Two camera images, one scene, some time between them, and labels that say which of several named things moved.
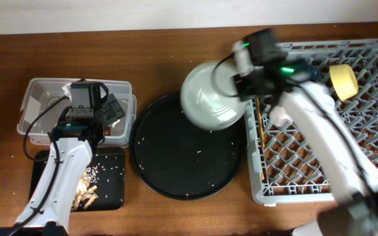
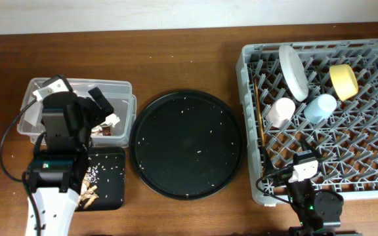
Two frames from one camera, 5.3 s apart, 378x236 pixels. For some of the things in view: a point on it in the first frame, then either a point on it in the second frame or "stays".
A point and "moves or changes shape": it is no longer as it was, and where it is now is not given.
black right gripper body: [246, 86] -> [295, 188]
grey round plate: [209, 98] moves or changes shape
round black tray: [176, 160] stays
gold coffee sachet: [107, 131] stays
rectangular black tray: [109, 164] stays
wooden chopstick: [260, 122] stays
